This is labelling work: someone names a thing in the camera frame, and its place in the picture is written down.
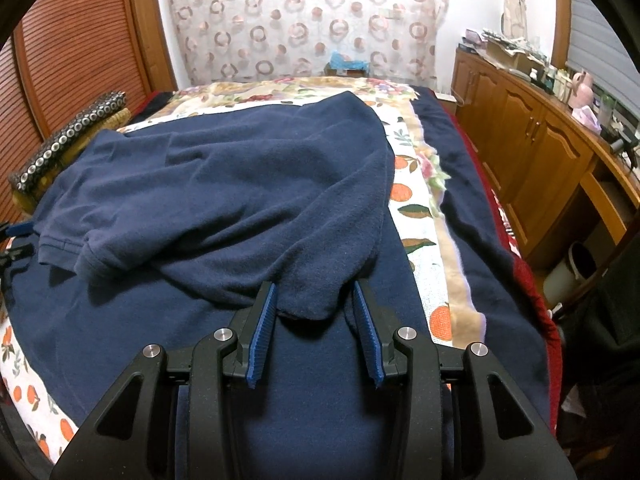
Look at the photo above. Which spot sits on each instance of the pink tissue pack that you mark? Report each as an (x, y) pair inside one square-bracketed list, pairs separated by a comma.
[(587, 119)]

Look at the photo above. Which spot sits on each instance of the wooden window frame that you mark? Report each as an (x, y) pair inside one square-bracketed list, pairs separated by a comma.
[(561, 20)]

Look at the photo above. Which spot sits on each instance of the wooden louvered wardrobe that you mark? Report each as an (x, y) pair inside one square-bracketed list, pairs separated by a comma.
[(75, 50)]

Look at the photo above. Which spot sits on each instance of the open cardboard box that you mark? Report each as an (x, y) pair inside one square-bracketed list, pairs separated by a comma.
[(505, 57)]

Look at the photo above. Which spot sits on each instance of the dark circle-patterned pillow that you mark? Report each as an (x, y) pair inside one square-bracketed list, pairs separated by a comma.
[(65, 140)]

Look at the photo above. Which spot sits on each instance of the navy blanket with red edge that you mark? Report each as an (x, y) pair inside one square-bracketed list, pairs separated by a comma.
[(480, 240)]

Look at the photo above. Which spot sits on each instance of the navy T-shirt with orange print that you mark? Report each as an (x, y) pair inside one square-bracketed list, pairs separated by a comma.
[(225, 185)]

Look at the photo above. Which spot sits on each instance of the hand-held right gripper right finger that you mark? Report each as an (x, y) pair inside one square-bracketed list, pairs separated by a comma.
[(367, 332)]

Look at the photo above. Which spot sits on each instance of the sheer circle-patterned curtain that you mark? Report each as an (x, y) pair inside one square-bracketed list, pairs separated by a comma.
[(300, 15)]

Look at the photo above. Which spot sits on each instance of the grey window blind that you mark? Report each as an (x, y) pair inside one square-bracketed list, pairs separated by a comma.
[(605, 40)]

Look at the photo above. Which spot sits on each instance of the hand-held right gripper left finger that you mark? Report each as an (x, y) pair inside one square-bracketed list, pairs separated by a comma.
[(262, 332)]

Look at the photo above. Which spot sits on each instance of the pink ceramic jug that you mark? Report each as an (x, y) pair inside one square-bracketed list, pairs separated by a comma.
[(582, 90)]

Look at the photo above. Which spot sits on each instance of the white waste bin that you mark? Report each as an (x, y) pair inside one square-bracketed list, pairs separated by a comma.
[(567, 272)]

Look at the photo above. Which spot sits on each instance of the wooden sideboard cabinet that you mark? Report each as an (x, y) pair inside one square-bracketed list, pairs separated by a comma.
[(530, 130)]

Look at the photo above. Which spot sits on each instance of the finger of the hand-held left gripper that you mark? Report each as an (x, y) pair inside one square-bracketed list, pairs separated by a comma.
[(19, 229), (14, 255)]

